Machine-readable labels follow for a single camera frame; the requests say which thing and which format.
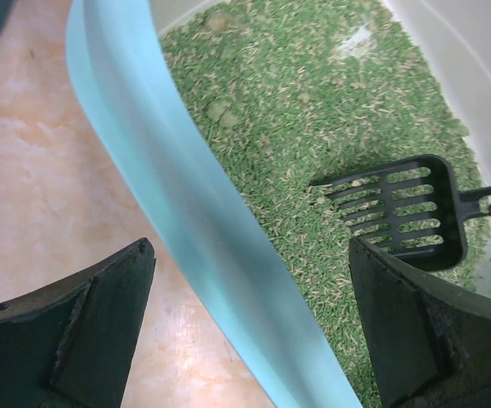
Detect teal plastic litter box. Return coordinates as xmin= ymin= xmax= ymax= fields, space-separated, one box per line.
xmin=66 ymin=1 xmax=491 ymax=407

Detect black slotted litter scoop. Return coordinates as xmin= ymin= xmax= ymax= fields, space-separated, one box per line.
xmin=312 ymin=154 xmax=491 ymax=272

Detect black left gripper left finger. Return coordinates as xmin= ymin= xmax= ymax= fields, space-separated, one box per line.
xmin=0 ymin=238 xmax=155 ymax=407

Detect green cat litter pellets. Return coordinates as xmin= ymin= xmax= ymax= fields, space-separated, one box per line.
xmin=161 ymin=1 xmax=481 ymax=407

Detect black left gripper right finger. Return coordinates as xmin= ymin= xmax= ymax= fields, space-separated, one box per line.
xmin=349 ymin=239 xmax=491 ymax=407

